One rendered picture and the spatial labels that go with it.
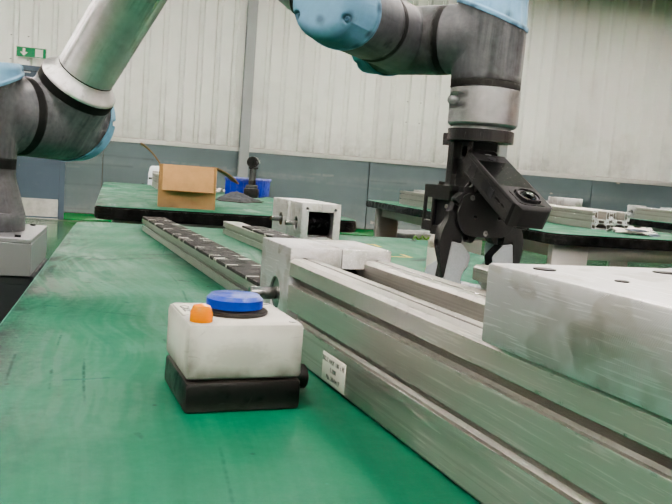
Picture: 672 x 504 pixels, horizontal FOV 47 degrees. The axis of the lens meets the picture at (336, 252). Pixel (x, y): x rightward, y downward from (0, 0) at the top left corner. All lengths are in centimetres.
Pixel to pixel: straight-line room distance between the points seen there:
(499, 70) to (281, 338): 42
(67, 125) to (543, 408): 94
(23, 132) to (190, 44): 1059
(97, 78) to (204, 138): 1046
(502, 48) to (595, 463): 56
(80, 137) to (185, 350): 75
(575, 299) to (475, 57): 52
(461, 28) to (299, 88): 1112
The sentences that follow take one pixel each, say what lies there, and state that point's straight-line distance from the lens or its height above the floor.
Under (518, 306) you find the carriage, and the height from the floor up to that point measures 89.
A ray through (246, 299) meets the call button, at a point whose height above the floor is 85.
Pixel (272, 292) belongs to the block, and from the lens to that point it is 72.
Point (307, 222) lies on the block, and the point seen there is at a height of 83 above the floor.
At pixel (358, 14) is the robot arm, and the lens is 75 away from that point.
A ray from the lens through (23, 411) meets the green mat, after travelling 53.
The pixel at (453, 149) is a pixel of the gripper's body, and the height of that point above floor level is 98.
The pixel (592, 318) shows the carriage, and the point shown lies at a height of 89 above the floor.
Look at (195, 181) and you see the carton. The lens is 275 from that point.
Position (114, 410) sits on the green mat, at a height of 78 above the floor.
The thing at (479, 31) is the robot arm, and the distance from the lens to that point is 84.
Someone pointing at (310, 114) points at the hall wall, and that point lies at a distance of 1192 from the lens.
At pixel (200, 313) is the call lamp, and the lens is 51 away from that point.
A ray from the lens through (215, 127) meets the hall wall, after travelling 1168.
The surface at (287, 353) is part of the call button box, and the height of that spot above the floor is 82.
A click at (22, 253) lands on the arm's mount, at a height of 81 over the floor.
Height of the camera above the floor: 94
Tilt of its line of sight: 6 degrees down
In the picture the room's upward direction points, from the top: 4 degrees clockwise
